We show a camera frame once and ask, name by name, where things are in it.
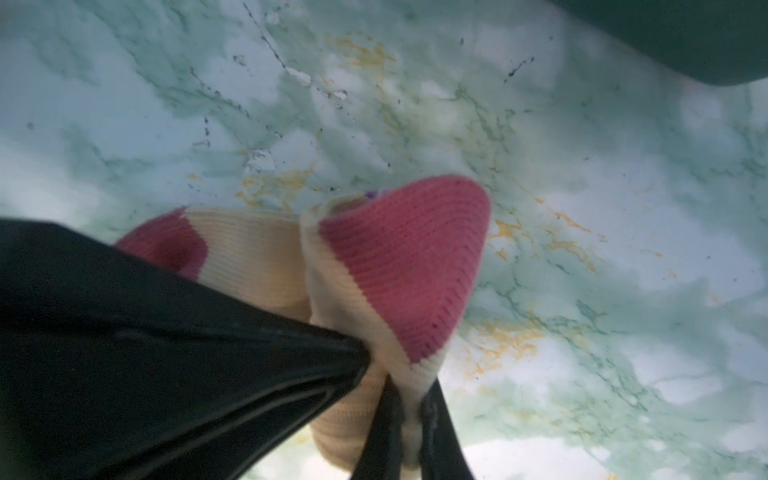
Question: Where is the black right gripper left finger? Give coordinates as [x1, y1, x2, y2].
[350, 377, 404, 480]

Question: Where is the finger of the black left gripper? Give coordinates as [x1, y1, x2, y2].
[1, 219, 369, 479]

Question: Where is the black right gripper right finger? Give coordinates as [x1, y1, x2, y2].
[419, 380, 474, 480]

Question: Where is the tan maroon striped sock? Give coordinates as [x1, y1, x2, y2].
[116, 175, 491, 479]

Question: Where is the green plastic organizer tray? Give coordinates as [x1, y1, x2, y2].
[556, 0, 767, 86]

